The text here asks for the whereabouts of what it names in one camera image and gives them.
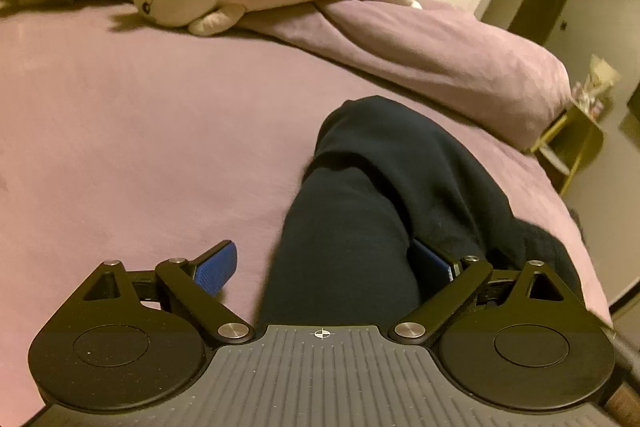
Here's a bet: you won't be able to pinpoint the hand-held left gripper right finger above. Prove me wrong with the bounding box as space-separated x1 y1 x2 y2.
392 239 574 345

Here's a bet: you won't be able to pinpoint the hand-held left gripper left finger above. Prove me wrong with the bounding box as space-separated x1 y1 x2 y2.
82 241 256 344

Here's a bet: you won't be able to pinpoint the dark navy jacket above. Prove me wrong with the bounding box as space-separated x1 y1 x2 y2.
255 95 587 334

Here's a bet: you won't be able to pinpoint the yellow side table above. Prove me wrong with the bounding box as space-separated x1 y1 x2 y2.
530 99 607 198

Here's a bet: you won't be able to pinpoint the purple pillow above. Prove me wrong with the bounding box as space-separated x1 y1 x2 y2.
240 0 574 151

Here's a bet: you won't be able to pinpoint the pink ornaments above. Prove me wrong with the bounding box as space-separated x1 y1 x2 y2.
574 54 622 118

